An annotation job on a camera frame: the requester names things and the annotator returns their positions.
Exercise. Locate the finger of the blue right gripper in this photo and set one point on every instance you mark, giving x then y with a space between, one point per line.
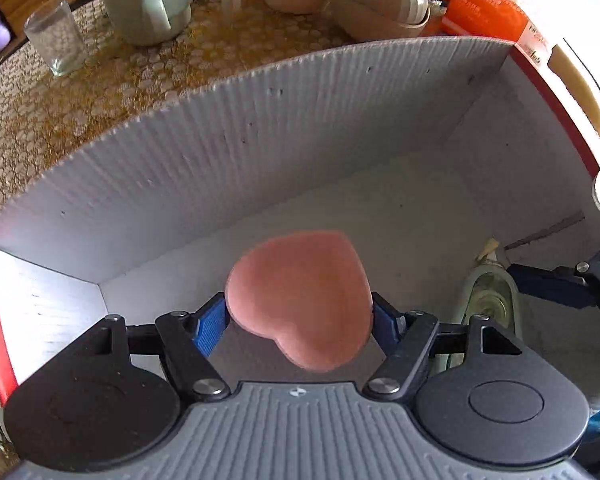
563 285

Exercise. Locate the clear drinking glass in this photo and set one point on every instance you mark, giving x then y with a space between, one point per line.
55 35

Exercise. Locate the beige green egg-shaped container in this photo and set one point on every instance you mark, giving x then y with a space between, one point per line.
372 20

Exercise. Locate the orange package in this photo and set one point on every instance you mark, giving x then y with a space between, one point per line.
499 19

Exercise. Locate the red white storage box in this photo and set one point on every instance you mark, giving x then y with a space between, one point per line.
419 150

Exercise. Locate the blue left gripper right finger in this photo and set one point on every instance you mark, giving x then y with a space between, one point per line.
388 325

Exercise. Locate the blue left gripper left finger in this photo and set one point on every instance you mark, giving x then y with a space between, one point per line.
212 321

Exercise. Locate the pink heart-shaped object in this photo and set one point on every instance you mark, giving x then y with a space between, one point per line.
309 293

